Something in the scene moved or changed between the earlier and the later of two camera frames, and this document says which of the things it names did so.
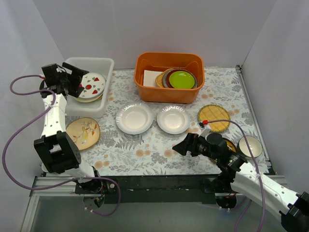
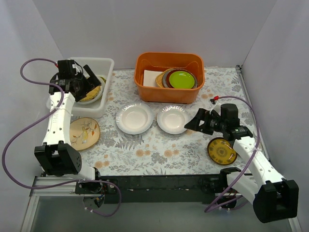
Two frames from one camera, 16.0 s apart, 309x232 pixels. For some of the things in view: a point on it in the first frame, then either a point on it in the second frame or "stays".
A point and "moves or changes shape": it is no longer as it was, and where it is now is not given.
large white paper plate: (134, 118) stays
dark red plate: (196, 81) stays
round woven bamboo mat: (213, 112) moves or changes shape
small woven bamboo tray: (159, 79) stays
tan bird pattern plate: (84, 131) stays
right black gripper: (190, 145) -> (206, 121)
